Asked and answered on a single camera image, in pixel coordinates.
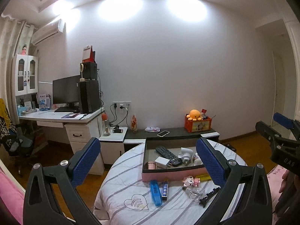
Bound black hair claw clip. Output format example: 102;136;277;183
199;187;221;208

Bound yellow highlighter marker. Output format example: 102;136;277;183
195;173;212;182

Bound pink white block kitty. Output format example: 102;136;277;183
183;176;200;187

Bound white plug-in night light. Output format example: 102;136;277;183
178;147;194;165

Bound black remote control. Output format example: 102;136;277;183
156;146;183;167

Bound blue highlighter marker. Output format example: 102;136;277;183
150;180;162;207

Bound white USB charger plug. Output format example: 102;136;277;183
154;156;171;169

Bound white astronaut figurine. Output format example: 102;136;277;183
193;152;203;166

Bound rose gold metal cup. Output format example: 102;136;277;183
145;161;157;170

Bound person right hand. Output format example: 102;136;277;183
279;170;289;193

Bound pink quilt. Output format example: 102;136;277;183
1;163;25;224

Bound black office chair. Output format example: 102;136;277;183
1;99;35;177

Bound white desk with drawers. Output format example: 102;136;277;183
18;107;105;176

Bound red toy storage crate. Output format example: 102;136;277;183
184;117;212;133

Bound striped white round tablecloth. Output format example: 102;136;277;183
93;139;248;225

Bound white side cabinet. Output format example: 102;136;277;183
99;127;128;165

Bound orange octopus plush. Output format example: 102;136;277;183
186;109;202;121

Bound bottle with orange cap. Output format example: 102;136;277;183
101;112;111;136

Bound black low TV bench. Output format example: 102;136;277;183
123;127;220;145

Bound white smartphone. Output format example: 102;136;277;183
157;130;170;137

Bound black computer tower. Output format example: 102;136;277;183
77;80;101;114

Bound black computer monitor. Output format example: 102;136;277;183
52;75;80;112

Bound orange snack bag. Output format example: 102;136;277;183
131;115;138;133

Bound pink tissue pack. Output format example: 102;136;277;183
145;127;160;133

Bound white glass-door cabinet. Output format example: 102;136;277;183
12;54;39;96

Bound black speaker box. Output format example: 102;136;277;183
80;62;98;80

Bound red desk calendar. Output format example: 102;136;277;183
82;46;95;63

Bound pink doll figurine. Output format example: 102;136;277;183
21;44;27;55

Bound white air conditioner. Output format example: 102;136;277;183
31;19;66;46

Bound wall power outlet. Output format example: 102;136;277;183
112;101;131;109

